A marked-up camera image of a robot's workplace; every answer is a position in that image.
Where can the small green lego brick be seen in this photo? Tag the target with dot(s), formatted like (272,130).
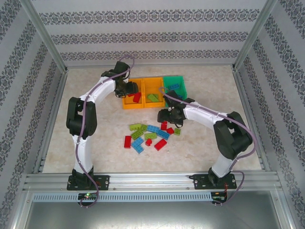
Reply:
(177,131)

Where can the small red lego brick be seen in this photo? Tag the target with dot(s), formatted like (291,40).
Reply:
(149,142)

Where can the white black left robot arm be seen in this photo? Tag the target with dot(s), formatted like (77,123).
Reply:
(82,152)

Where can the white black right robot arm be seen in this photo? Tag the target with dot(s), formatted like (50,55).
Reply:
(233,143)

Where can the orange plastic bin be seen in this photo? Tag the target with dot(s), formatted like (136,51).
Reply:
(152,86)
(127,105)

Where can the green plastic bin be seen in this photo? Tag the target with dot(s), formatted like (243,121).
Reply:
(182,83)

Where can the right controller board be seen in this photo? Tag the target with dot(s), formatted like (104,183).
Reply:
(219,194)

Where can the controller board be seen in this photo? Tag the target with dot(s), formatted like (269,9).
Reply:
(219,194)
(88,196)

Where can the grey metal panel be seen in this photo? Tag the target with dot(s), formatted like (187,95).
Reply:
(152,214)

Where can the left controller board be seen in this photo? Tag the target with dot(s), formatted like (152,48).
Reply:
(88,196)

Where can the aluminium frame beam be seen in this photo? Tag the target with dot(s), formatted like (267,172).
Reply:
(150,65)

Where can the aluminium mounting rail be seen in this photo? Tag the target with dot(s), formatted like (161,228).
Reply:
(147,181)

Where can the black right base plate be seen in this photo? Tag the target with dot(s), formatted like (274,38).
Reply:
(200,181)

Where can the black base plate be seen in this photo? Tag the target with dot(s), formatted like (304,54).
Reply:
(200,181)
(102,182)

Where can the aluminium side rail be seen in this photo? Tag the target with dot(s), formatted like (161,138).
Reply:
(250,119)
(51,119)

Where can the aluminium frame post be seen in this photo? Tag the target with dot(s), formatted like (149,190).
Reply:
(43,33)
(256,33)

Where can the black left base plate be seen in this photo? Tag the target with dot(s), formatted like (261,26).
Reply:
(102,182)

